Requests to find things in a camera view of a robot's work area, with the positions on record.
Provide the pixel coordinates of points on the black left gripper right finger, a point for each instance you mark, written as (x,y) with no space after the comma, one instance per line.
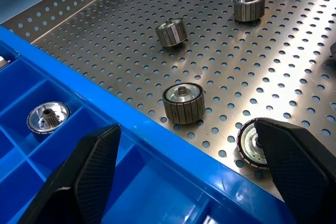
(296,166)

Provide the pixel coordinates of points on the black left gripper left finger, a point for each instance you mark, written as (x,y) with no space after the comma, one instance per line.
(89,171)

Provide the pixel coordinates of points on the metal rotor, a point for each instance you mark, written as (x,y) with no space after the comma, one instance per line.
(42,119)
(183,111)
(248,11)
(248,142)
(172,35)

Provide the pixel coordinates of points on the blue compartment tray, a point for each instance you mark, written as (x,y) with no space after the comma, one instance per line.
(157,140)

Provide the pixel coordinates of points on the perforated metal tray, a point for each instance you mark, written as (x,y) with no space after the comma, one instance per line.
(131,51)

